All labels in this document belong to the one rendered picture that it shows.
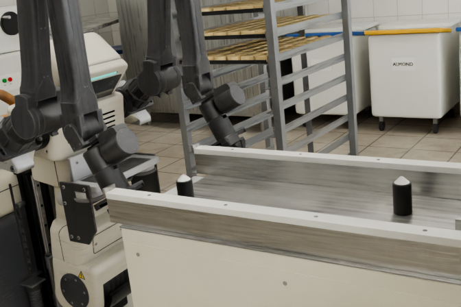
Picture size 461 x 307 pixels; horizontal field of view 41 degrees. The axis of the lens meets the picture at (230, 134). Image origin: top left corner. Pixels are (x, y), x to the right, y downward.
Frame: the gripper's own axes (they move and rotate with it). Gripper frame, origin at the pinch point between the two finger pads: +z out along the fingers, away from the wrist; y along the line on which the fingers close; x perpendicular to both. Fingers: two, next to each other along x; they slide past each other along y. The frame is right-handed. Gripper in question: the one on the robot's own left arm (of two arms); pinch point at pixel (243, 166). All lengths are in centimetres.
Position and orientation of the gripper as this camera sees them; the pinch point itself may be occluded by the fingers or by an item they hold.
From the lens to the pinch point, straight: 165.3
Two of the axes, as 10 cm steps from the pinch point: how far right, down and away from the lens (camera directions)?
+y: 5.2, -2.8, 8.1
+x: -7.0, 4.0, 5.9
